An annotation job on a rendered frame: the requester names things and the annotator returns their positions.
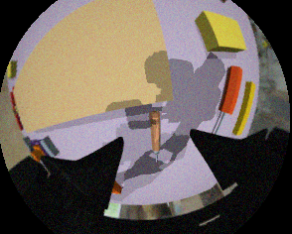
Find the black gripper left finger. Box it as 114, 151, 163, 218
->
40, 137, 124, 209

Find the purple rectangular tray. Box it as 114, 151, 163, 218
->
30, 139, 49, 156

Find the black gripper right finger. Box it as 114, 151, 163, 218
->
190, 128, 268, 189

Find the tan wooden panel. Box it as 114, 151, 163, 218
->
12, 0, 173, 133

